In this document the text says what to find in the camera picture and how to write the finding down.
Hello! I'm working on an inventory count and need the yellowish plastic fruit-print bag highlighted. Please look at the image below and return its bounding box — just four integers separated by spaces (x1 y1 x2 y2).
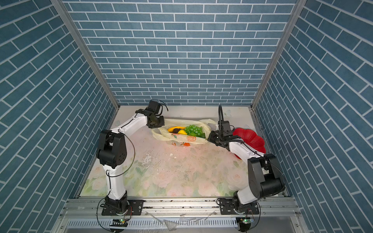
151 118 218 145

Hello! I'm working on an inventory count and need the red flower-shaped plastic plate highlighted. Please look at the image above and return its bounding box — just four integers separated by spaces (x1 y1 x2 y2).
229 128 266 163

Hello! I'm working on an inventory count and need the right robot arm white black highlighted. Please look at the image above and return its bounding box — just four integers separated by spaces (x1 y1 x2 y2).
207 131 286 209

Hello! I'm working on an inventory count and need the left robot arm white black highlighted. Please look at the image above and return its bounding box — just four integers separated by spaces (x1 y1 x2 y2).
96 106 165 202

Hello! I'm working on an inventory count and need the yellow banana toy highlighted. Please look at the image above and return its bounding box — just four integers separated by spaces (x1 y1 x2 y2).
168 126 185 134

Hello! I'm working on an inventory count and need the green grape bunch toy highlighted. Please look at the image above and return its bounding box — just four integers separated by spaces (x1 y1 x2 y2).
184 125 206 138

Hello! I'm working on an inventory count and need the yellow lemon toy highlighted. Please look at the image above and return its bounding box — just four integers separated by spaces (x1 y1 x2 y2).
178 130 188 135

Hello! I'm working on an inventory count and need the crumpled clear plastic wrap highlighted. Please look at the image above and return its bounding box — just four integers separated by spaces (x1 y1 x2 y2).
146 211 216 231

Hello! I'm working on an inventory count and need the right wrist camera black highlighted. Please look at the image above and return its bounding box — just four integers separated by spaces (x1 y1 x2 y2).
218 120 232 136

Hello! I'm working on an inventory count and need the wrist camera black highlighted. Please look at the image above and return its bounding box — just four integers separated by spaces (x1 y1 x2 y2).
147 100 163 116
218 120 232 136

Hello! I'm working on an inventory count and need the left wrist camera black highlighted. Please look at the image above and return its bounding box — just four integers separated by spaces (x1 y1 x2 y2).
147 100 163 116

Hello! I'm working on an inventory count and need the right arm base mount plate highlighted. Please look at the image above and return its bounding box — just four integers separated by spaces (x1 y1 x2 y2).
216 198 259 215

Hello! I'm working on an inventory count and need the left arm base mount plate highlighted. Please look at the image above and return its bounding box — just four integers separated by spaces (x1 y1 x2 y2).
100 200 144 216

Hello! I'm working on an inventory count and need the right circuit board with wires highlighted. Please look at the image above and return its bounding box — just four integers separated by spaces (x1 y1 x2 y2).
236 217 255 233

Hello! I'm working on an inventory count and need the circuit board with wires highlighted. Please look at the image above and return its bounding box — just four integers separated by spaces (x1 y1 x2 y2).
236 217 255 233
109 219 128 233

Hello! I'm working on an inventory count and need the aluminium front rail frame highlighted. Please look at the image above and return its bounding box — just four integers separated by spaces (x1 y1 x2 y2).
52 196 308 233

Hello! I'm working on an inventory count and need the left circuit board with wires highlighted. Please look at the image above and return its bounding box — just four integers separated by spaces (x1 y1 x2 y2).
109 219 128 233

